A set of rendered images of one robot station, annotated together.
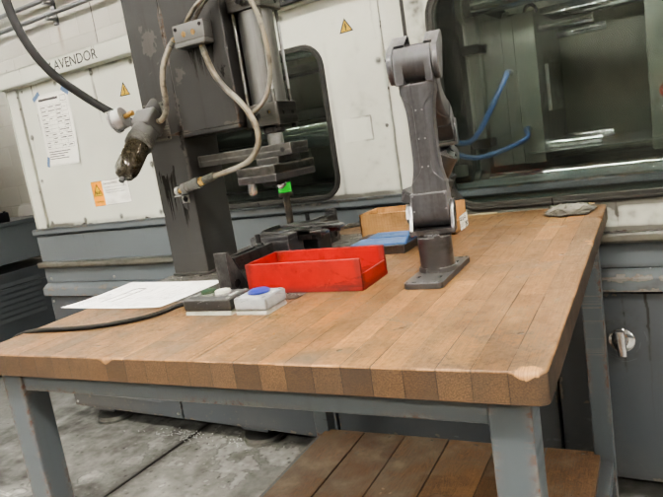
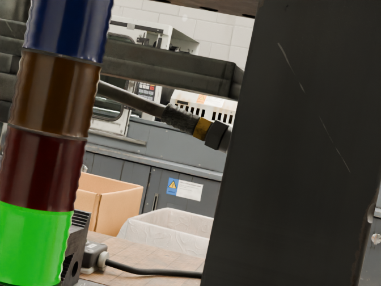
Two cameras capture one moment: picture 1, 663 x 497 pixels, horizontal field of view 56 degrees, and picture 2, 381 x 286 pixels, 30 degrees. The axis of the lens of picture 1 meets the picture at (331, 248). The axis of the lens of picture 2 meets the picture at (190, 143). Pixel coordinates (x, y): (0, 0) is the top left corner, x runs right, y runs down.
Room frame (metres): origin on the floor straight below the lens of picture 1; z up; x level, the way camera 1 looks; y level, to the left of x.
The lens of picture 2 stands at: (2.08, 0.07, 1.15)
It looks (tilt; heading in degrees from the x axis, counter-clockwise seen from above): 3 degrees down; 162
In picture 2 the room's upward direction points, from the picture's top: 12 degrees clockwise
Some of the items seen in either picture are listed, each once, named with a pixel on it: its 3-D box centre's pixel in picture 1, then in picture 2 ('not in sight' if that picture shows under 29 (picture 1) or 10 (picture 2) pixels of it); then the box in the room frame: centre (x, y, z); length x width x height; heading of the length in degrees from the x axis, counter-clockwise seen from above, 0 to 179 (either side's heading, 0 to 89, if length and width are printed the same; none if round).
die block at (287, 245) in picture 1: (293, 248); not in sight; (1.45, 0.09, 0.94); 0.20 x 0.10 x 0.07; 152
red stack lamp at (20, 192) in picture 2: not in sight; (41, 167); (1.74, 0.10, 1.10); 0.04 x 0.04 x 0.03
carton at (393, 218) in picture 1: (413, 221); not in sight; (1.61, -0.22, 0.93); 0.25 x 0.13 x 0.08; 62
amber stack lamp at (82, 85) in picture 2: not in sight; (55, 94); (1.74, 0.10, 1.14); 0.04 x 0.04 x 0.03
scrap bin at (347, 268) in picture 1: (316, 269); not in sight; (1.20, 0.04, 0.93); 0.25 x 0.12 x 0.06; 62
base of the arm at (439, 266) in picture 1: (436, 253); not in sight; (1.12, -0.19, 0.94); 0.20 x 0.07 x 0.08; 152
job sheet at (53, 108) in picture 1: (56, 127); not in sight; (2.80, 1.10, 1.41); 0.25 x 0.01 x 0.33; 59
